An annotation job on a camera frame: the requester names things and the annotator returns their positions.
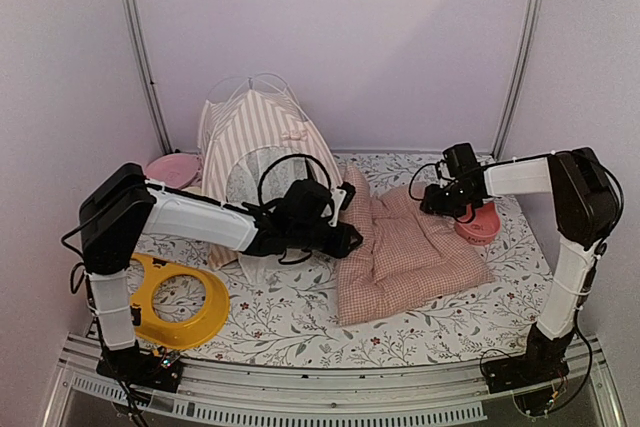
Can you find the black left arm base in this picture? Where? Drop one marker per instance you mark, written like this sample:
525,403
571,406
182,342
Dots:
159,369

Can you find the cream cat-ear pet bowl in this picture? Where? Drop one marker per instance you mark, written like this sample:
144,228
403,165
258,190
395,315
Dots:
193,190

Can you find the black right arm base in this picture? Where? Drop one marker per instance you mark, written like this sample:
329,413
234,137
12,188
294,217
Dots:
543,361

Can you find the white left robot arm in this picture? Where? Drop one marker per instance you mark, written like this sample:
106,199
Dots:
128,205

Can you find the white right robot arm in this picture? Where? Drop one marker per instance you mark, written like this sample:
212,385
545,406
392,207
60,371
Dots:
587,198

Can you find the white flexible tent pole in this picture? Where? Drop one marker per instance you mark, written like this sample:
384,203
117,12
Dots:
227,88

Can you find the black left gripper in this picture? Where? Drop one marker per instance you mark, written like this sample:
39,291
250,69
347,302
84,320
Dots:
342,248

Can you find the left aluminium frame post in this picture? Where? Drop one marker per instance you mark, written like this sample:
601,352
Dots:
141,57

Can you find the pink cat-ear pet bowl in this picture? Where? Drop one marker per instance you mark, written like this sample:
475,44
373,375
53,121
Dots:
479,226

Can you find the yellow double bowl holder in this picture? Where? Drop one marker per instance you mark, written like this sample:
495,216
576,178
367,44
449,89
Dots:
175,306

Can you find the aluminium frame post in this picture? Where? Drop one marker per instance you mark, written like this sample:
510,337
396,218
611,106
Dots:
141,57
525,44

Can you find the pink gingham cushion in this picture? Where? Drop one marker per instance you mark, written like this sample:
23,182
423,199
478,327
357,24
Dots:
407,258

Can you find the pink bowl behind tent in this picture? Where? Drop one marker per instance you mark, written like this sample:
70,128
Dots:
177,170

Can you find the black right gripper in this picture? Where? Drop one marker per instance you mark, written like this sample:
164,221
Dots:
432,201

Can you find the striped pet tent fabric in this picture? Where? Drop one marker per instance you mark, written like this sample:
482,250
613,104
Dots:
253,148

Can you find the front aluminium rail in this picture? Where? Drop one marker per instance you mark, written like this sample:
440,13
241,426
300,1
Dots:
454,394

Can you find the right aluminium frame post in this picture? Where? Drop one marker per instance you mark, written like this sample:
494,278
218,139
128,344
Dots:
525,44

